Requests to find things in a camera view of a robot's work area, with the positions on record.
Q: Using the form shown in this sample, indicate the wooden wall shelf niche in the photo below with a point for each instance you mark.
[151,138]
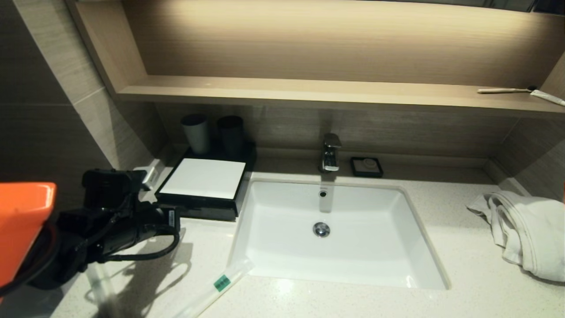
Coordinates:
[309,94]

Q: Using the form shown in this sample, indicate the beige toothbrush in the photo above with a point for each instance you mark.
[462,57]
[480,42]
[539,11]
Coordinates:
[501,90]

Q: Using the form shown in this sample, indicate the translucent packet with dark comb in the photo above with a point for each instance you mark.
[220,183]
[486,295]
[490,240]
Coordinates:
[103,291]

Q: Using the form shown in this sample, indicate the round white soap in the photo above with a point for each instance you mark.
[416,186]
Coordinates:
[366,166]

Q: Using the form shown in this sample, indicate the white rectangular sink basin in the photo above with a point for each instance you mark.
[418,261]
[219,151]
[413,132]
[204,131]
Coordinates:
[282,247]

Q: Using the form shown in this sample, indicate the chrome faucet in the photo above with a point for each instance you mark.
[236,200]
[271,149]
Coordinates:
[330,152]

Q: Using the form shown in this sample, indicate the grey cup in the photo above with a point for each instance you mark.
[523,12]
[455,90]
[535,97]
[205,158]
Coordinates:
[197,134]

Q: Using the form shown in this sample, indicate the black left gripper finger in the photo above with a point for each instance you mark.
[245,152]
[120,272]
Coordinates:
[170,214]
[171,227]

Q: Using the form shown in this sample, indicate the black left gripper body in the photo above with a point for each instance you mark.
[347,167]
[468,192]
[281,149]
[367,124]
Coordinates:
[128,232]

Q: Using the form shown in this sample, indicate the black amenity drawer box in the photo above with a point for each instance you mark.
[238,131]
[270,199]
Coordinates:
[247,159]

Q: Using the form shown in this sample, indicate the black square soap dish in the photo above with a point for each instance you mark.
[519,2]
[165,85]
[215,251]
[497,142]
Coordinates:
[353,169]

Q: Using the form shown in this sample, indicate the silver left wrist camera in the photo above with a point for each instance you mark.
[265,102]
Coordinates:
[149,177]

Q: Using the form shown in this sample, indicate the white square pad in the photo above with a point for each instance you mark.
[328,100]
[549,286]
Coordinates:
[205,178]

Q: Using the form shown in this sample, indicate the white crumpled towel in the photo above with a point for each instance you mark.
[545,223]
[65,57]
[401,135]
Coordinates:
[534,234]

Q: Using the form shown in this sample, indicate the long packet with green label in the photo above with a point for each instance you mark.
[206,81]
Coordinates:
[223,282]

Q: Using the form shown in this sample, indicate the chrome sink drain stopper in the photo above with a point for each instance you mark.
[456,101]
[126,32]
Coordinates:
[321,229]

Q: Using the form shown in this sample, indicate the orange and black left arm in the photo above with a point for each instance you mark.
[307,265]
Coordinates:
[22,221]

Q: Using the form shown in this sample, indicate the black cup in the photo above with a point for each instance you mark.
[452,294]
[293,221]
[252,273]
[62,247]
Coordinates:
[231,134]

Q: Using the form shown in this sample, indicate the white toothpaste tube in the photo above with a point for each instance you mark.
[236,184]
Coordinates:
[547,96]

